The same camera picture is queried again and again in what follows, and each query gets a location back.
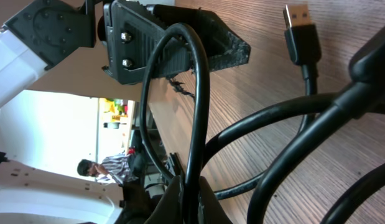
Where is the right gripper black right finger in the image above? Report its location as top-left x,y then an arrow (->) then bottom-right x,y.
145,175 -> 233,224

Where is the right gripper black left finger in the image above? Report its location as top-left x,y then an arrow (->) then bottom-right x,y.
101,0 -> 252,85

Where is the thin black USB cable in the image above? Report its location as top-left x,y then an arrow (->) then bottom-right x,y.
139,3 -> 323,224

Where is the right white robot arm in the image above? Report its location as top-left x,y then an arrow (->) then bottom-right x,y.
0,1 -> 251,223

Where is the person in striped shirt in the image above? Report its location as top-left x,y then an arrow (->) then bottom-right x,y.
77,152 -> 139,185

